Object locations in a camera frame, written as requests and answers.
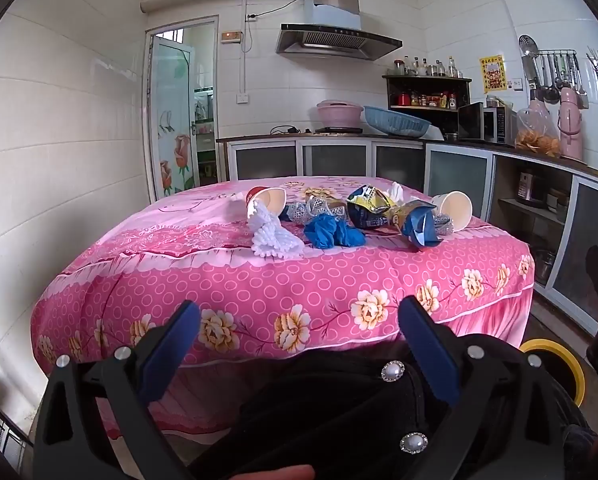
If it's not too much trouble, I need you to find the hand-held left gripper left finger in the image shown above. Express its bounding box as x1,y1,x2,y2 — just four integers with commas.
33,300,202,480

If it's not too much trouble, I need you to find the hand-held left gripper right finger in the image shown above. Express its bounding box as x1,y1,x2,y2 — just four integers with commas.
398,296,567,480

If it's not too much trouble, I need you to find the yellow rimmed trash bin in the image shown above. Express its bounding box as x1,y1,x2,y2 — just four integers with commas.
520,338,586,406

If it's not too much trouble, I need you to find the blue snack packet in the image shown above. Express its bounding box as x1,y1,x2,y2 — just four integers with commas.
393,200,442,251

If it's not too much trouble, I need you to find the grey foam mesh net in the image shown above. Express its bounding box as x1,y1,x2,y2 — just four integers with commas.
430,212,456,239
279,197,347,223

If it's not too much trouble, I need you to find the white foam net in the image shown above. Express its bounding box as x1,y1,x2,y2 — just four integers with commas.
248,201,305,261

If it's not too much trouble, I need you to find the blue cloth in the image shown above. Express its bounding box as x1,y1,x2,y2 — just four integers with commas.
303,212,367,250

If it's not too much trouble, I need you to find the yellow blue snack bag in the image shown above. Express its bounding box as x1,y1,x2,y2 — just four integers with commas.
346,184,397,231

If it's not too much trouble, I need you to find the red white paper cup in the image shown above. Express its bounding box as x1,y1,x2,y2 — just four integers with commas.
246,186,286,221

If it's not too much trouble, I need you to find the person's left hand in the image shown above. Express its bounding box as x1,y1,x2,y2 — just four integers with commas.
219,464,316,480

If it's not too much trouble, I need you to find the steel pot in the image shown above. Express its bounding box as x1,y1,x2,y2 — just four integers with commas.
534,249,557,286

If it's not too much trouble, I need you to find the pink floral tablecloth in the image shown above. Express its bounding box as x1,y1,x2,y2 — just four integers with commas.
29,176,536,433

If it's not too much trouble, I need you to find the person's black clothing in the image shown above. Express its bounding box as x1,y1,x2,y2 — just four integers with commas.
189,332,598,480

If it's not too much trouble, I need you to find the plastic bag of buns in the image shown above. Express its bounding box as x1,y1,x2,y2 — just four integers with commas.
515,107,562,157

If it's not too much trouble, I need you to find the pink thermos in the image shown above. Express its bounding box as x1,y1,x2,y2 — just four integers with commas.
558,87,586,161

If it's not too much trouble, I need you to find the kitchen counter cabinet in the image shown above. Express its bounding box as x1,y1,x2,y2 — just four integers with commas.
216,132,598,338

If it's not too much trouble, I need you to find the microwave oven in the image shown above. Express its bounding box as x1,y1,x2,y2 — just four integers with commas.
458,101,517,145

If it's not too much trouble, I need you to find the row of hanging kitchen utensils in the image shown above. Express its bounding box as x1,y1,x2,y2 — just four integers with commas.
519,35,590,108

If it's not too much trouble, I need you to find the blue plastic basket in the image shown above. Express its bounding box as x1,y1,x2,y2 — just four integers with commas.
361,106,434,138

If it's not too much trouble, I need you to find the dark spice shelf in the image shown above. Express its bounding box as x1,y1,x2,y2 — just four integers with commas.
383,75,472,133

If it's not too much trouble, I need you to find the flower print glass door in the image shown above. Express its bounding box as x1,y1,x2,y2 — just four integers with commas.
146,16,220,203

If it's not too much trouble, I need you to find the row of spice jars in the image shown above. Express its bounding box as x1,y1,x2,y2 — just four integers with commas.
396,91,458,110

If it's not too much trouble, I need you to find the row of condiment bottles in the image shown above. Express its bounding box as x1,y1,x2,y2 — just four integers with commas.
393,55,464,79

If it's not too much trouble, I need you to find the steel range hood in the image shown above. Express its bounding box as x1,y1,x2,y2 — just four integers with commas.
275,0,404,62

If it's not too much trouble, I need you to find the yellow wall poster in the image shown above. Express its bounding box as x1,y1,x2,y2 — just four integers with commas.
479,54,507,95

